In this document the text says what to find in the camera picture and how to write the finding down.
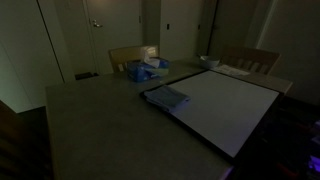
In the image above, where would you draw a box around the blue tissue box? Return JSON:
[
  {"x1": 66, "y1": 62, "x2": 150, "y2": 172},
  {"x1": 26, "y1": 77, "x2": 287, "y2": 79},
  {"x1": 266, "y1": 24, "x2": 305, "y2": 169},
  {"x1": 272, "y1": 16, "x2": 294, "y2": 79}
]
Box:
[{"x1": 127, "y1": 51, "x2": 169, "y2": 82}]

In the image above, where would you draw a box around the wooden chair with slatted back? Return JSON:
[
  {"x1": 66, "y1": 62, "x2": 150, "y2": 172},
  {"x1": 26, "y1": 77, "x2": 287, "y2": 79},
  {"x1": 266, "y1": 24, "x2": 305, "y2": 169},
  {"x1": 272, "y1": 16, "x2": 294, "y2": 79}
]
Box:
[{"x1": 221, "y1": 46, "x2": 280, "y2": 75}]

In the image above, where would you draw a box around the white board with black frame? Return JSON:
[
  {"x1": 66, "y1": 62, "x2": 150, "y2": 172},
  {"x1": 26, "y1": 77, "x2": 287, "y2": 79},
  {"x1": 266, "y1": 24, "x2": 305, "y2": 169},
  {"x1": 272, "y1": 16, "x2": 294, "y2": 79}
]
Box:
[{"x1": 164, "y1": 71, "x2": 279, "y2": 158}]

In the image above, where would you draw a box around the white paper sheet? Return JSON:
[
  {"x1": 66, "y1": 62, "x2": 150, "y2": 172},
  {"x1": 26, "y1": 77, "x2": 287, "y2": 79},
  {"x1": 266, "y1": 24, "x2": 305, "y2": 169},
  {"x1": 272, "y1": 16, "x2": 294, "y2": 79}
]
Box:
[{"x1": 214, "y1": 65, "x2": 249, "y2": 76}]

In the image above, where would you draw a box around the blue cloth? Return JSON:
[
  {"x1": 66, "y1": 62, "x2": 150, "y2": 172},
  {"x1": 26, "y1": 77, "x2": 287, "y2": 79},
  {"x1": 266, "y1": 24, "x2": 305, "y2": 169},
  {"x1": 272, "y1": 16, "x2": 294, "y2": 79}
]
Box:
[{"x1": 143, "y1": 86, "x2": 191, "y2": 112}]

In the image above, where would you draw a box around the silver door handle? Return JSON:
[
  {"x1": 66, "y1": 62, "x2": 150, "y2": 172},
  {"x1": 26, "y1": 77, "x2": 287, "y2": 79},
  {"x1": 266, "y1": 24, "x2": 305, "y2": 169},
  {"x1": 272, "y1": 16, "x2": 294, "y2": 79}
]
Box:
[{"x1": 92, "y1": 20, "x2": 103, "y2": 28}]

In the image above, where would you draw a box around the white bowl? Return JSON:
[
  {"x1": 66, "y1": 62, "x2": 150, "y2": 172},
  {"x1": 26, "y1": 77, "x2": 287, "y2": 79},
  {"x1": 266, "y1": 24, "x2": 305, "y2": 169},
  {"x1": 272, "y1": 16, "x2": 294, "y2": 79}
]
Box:
[{"x1": 199, "y1": 56, "x2": 220, "y2": 69}]

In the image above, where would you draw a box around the wooden chair near tissue box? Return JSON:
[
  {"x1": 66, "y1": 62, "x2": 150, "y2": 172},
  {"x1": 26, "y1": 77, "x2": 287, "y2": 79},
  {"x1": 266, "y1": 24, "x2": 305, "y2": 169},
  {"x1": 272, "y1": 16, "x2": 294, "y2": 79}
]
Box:
[{"x1": 109, "y1": 45, "x2": 159, "y2": 72}]

